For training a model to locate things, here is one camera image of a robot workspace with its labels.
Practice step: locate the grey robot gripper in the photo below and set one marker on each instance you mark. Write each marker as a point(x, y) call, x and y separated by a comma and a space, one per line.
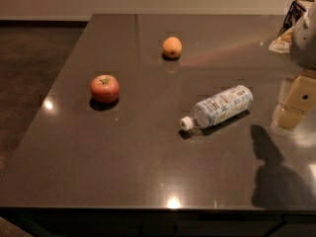
point(304, 43)

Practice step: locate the blue plastic water bottle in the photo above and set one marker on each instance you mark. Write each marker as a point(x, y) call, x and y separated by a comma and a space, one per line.
point(218, 108)

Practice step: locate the red apple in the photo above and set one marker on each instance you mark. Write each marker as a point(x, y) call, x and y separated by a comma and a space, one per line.
point(105, 89)

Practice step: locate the crumpled snack bag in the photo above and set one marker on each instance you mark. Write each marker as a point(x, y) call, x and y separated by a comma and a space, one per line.
point(282, 43)

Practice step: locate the orange fruit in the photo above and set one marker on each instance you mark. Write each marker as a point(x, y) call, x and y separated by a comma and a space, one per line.
point(172, 47)

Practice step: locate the black wire basket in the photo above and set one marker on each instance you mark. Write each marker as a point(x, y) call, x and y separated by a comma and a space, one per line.
point(296, 11)

